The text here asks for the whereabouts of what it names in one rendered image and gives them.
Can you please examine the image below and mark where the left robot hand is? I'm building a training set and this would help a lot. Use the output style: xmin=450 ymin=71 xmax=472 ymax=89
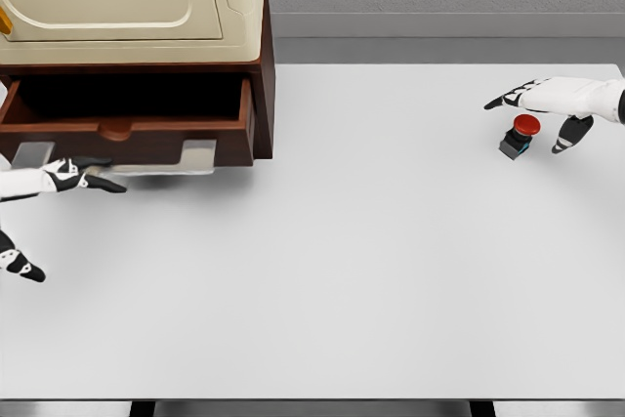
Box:
xmin=0 ymin=155 xmax=129 ymax=284

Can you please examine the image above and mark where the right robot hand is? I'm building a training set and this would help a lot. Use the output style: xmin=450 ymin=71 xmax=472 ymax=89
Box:
xmin=483 ymin=75 xmax=602 ymax=155

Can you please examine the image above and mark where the brown wooden drawer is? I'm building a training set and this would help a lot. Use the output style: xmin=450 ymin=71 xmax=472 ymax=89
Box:
xmin=0 ymin=73 xmax=258 ymax=169

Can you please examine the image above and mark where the grey metal cabinet foot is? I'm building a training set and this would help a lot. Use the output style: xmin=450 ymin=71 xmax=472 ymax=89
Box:
xmin=11 ymin=142 xmax=56 ymax=168
xmin=179 ymin=139 xmax=218 ymax=175

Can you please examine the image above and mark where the red button switch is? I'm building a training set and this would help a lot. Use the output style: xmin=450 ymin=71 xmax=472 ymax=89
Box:
xmin=497 ymin=113 xmax=543 ymax=162

